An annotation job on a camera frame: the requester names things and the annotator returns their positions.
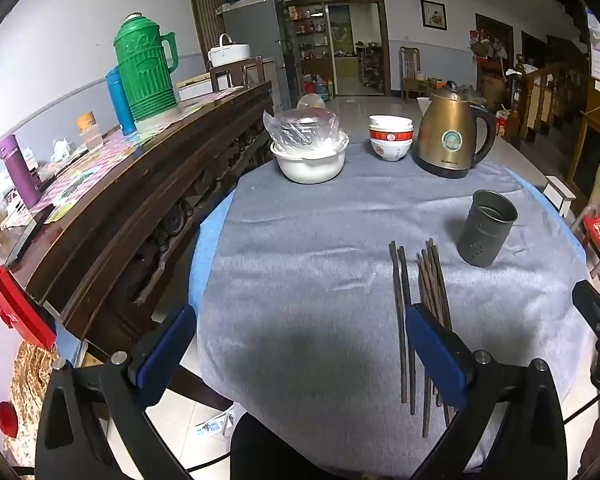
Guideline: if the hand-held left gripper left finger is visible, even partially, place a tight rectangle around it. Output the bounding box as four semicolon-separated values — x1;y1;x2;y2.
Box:
35;304;198;480

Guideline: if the patterned brown sack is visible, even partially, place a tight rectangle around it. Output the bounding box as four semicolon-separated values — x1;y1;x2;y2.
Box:
10;342;57;466

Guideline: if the white sneaker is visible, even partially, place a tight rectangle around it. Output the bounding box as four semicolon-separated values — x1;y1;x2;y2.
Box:
196;410;236;438

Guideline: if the blue thermos bottle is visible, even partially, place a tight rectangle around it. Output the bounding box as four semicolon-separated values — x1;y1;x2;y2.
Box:
105;66;137;137

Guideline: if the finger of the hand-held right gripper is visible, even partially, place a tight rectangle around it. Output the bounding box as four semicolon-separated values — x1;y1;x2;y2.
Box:
572;280;600;342

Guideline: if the framed wall picture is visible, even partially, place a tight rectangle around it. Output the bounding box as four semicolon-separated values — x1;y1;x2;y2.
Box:
420;0;447;30

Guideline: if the gold electric kettle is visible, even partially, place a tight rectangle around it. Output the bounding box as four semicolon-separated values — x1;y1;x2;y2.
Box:
412;80;497;179

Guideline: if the dark wooden sideboard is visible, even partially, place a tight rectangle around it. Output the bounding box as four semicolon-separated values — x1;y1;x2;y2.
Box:
5;80;276;361

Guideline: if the floral sideboard cover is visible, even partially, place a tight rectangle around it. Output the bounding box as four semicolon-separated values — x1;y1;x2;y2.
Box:
10;85;243;226

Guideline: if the purple bottle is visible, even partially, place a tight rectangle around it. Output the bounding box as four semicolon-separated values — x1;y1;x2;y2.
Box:
0;135;43;211

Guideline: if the bundle of dark chopsticks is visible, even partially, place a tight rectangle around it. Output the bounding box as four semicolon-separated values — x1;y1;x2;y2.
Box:
416;238;456;438

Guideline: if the green thermos jug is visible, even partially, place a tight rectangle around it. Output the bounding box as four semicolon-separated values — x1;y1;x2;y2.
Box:
112;14;181;123

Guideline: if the grey tablecloth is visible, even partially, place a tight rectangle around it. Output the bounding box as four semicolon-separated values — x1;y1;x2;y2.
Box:
197;152;588;471

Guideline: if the small white stool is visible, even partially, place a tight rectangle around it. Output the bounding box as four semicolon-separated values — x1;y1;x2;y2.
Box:
544;175;578;213

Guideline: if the clear plastic lid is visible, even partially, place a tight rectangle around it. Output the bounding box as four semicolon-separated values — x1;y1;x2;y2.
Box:
296;92;327;111

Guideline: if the red box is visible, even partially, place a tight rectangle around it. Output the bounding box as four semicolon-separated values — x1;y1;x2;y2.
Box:
0;266;57;351

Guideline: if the blue plastic table cover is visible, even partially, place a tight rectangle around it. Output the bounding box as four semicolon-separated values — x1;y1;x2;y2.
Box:
187;165;588;311

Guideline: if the plain white bowl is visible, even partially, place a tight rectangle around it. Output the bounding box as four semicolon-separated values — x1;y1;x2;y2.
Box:
369;115;413;131

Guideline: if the grey refrigerator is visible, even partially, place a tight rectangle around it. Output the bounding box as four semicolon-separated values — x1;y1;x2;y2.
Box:
221;0;301;111

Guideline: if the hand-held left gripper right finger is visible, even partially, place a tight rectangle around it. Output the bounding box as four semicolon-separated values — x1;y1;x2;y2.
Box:
405;303;568;480

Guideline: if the black phone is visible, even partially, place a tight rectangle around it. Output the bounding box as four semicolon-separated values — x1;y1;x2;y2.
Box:
5;205;56;270

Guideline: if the wooden stair railing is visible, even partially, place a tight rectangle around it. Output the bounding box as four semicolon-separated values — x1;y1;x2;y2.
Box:
512;55;588;146

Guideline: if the red banded white bowl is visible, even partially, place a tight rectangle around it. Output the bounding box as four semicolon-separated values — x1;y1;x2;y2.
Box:
369;127;414;144

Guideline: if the wooden door frame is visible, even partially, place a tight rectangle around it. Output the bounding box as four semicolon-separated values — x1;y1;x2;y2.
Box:
285;0;392;98

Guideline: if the orange and white box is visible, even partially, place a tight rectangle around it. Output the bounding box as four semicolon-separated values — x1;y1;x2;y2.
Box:
76;112;104;151

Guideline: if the clear plastic bag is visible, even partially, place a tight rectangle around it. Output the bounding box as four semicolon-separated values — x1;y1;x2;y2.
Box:
263;107;341;156

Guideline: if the white bowl with red emblem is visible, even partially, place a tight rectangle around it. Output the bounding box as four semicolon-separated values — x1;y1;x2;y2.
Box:
370;140;412;162

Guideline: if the grey metal chopstick holder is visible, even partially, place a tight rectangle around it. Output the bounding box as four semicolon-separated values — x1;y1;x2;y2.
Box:
456;190;518;267

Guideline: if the person's dark trouser leg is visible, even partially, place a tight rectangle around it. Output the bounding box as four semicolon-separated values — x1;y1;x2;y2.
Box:
230;410;376;480

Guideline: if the wooden chair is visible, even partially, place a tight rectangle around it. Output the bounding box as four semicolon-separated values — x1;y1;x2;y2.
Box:
399;46;422;103

